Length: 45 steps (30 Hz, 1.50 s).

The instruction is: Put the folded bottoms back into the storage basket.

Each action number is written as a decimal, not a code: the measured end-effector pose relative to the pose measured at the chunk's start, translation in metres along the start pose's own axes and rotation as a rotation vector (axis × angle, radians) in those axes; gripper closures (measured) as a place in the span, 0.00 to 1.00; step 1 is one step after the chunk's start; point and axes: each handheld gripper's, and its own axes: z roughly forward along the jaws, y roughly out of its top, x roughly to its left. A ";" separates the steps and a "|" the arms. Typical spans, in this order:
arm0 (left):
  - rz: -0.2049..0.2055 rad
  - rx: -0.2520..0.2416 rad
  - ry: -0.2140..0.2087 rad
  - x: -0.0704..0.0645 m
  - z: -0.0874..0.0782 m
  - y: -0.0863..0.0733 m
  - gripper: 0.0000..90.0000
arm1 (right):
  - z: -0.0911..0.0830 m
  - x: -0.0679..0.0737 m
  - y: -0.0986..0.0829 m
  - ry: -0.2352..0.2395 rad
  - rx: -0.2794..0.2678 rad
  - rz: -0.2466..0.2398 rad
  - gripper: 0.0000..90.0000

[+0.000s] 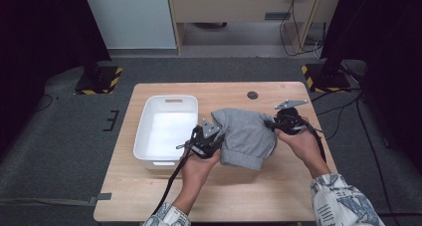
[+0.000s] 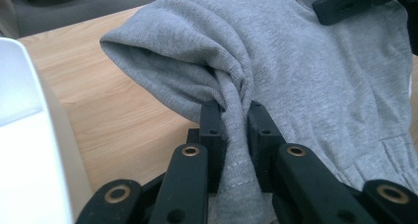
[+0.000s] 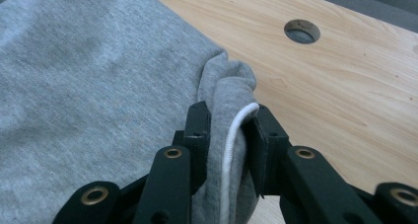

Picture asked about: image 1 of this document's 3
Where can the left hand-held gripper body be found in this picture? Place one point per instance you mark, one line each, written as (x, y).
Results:
(205, 146)

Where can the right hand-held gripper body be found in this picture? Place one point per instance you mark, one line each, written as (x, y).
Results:
(290, 121)

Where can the grey shorts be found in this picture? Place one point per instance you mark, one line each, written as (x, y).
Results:
(245, 139)

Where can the white plastic bin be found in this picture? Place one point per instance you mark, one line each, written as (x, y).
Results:
(166, 129)

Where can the person's left hand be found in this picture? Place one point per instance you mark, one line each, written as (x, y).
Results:
(197, 173)

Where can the person's right hand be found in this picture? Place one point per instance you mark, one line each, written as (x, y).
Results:
(305, 149)

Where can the round grey table grommet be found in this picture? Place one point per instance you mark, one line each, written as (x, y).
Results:
(252, 95)

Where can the black stand base yellow stripes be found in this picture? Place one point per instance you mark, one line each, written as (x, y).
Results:
(99, 81)
(326, 80)

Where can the grey tape strip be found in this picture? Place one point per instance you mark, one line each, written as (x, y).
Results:
(99, 197)

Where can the light wooden desk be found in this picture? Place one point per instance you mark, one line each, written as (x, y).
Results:
(232, 7)

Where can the black curtain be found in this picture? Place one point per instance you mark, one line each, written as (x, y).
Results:
(388, 37)
(40, 37)

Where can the white cabinet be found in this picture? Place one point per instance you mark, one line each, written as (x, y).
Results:
(132, 17)

